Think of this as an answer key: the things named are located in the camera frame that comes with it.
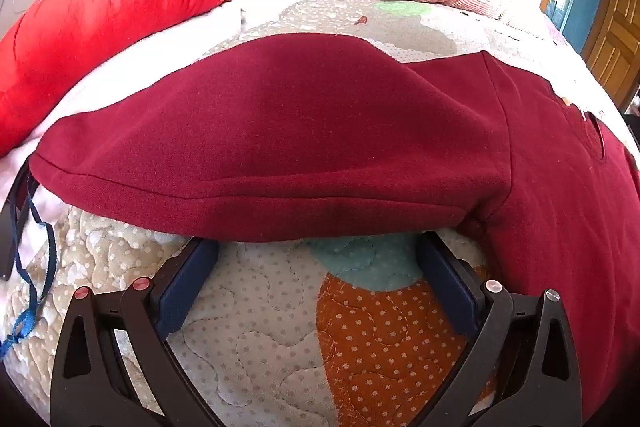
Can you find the patchwork quilted bedspread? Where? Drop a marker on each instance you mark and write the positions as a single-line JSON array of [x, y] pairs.
[[260, 332]]

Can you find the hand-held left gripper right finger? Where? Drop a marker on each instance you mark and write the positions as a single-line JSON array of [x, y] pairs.
[[452, 287]]

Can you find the wooden panelled door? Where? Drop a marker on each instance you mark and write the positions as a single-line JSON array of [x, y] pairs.
[[612, 32]]

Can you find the maroon sweatshirt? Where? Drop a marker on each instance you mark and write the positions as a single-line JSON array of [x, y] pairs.
[[300, 132]]

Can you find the red embroidered quilt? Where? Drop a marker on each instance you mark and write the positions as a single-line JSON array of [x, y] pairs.
[[125, 7]]

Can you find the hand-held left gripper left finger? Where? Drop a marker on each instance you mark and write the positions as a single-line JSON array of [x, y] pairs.
[[182, 287]]

